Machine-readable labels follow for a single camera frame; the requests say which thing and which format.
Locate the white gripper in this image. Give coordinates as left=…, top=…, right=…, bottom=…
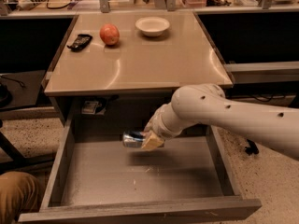
left=141, top=104, right=178, bottom=151

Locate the silver blue redbull can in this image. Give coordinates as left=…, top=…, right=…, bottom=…
left=122, top=131, right=145, bottom=148

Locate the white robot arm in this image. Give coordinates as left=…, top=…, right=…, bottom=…
left=145, top=84, right=299, bottom=161

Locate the grey open top drawer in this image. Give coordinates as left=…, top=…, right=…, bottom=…
left=20, top=112, right=262, bottom=224

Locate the grey cabinet with beige top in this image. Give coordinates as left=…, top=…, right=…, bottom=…
left=45, top=10, right=233, bottom=120

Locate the white label tag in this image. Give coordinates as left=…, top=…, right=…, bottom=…
left=81, top=101, right=98, bottom=114

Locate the black table leg right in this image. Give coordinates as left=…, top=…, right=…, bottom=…
left=245, top=140, right=259, bottom=155

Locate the black table leg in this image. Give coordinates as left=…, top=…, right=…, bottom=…
left=0, top=132, right=55, bottom=174
left=245, top=140, right=259, bottom=155

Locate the white bowl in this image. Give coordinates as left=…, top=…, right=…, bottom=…
left=135, top=17, right=170, bottom=37

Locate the red apple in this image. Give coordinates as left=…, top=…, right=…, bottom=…
left=99, top=23, right=120, bottom=46

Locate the black chip bag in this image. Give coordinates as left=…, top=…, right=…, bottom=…
left=67, top=34, right=93, bottom=52

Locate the person's knee in tan trousers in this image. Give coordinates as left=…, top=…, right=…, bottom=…
left=0, top=171, right=43, bottom=224

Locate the black table leg left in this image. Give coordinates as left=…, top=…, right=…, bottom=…
left=0, top=132, right=55, bottom=174

